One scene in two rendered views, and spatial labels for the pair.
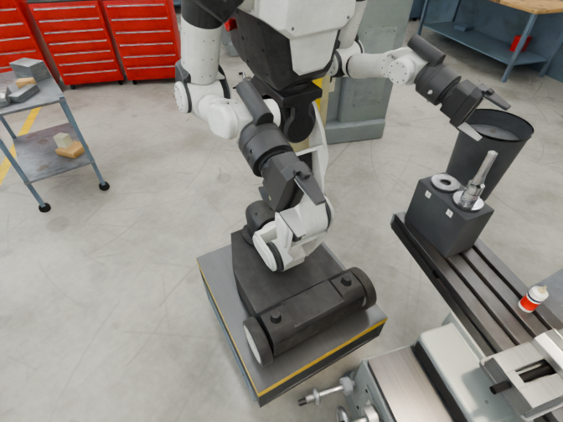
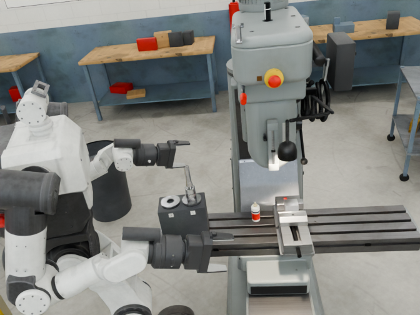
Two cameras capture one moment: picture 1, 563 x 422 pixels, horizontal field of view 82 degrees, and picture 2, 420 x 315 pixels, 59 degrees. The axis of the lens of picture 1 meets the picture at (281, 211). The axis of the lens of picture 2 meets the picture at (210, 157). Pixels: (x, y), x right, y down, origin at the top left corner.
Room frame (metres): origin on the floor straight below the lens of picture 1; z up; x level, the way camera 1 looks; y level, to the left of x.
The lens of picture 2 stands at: (0.12, 0.63, 2.18)
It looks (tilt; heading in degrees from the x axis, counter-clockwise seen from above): 31 degrees down; 294
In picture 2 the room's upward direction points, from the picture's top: 7 degrees counter-clockwise
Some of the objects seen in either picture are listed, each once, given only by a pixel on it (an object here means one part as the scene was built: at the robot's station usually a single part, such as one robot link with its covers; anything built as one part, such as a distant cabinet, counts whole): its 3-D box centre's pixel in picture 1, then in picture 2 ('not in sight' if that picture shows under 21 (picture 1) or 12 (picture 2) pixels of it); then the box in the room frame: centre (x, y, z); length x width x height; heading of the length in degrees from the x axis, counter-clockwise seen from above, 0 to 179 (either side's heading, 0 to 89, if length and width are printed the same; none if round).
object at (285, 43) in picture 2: not in sight; (267, 42); (0.43, -0.73, 1.81); 0.47 x 0.26 x 0.16; 106
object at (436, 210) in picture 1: (446, 213); (184, 216); (0.82, -0.58, 1.03); 0.22 x 0.12 x 0.20; 23
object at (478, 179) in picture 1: (484, 168); (187, 177); (0.78, -0.59, 1.25); 0.03 x 0.03 x 0.11
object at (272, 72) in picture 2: not in sight; (274, 78); (0.36, -0.49, 1.76); 0.06 x 0.02 x 0.06; 16
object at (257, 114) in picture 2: not in sight; (270, 125); (0.42, -0.72, 1.47); 0.21 x 0.19 x 0.32; 16
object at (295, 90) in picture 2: not in sight; (268, 74); (0.43, -0.75, 1.68); 0.34 x 0.24 x 0.10; 106
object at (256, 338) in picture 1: (257, 341); not in sight; (0.61, 0.10, 0.50); 0.20 x 0.05 x 0.20; 29
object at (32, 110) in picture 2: not in sight; (35, 109); (0.89, -0.04, 1.83); 0.10 x 0.07 x 0.09; 125
